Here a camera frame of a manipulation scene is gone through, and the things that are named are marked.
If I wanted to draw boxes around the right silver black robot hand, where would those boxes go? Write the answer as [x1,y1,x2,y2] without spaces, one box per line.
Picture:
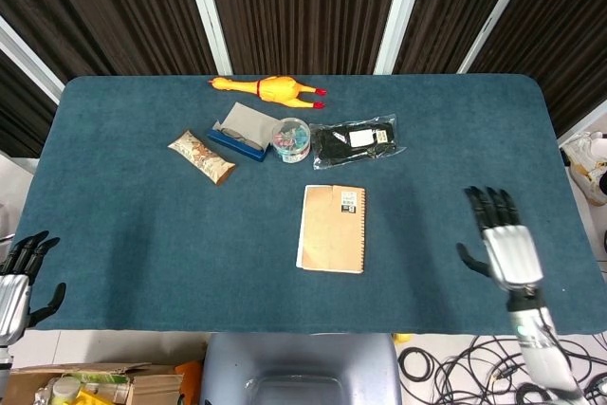
[455,185,544,293]

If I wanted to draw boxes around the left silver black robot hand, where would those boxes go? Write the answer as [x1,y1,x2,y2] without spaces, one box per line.
[0,230,67,344]

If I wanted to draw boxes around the spiral notebook with kraft cover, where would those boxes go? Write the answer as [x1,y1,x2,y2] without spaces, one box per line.
[295,183,367,276]

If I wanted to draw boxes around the white sneaker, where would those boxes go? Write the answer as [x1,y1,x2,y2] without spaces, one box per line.
[561,130,607,207]

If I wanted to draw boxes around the cardboard box with items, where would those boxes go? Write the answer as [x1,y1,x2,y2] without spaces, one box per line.
[2,360,205,405]

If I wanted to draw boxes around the blue felt table mat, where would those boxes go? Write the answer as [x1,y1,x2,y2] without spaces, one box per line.
[17,73,607,336]

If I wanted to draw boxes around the black item in clear bag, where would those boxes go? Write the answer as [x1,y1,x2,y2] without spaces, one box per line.
[310,113,408,172]

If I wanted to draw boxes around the brown patterned pouch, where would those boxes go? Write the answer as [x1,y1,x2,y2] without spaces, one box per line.
[167,129,237,187]

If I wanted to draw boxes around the clear tub of binder clips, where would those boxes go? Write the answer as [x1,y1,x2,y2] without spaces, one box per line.
[269,117,313,164]

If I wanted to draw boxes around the blue glasses case with cloth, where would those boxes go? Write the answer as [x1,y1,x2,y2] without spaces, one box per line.
[206,101,282,164]

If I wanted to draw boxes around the yellow rubber chicken toy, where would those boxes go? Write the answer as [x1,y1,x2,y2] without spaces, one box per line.
[208,74,328,110]

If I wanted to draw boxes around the black cable tangle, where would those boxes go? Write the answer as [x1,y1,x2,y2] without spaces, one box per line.
[397,333,607,405]

